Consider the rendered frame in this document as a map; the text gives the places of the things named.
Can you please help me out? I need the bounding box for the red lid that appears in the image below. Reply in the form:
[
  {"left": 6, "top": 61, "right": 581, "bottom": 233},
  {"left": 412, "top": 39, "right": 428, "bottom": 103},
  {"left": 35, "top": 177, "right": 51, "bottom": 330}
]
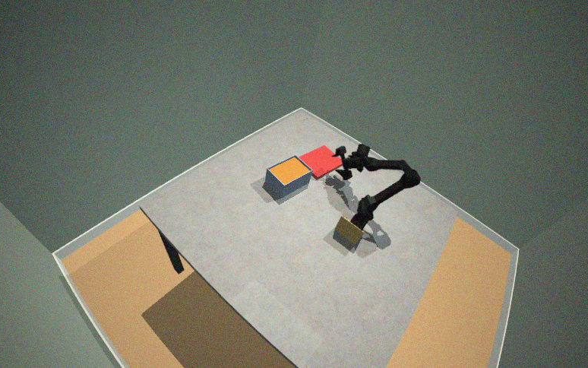
[{"left": 299, "top": 145, "right": 342, "bottom": 179}]

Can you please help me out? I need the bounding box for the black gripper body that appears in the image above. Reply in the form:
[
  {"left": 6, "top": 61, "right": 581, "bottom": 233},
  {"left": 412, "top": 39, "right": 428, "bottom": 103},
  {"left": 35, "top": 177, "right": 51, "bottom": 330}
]
[{"left": 335, "top": 146, "right": 353, "bottom": 180}]

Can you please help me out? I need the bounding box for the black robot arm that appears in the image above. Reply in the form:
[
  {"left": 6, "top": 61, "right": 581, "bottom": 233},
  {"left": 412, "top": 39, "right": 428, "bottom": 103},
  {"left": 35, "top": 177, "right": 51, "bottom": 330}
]
[{"left": 348, "top": 144, "right": 421, "bottom": 230}]

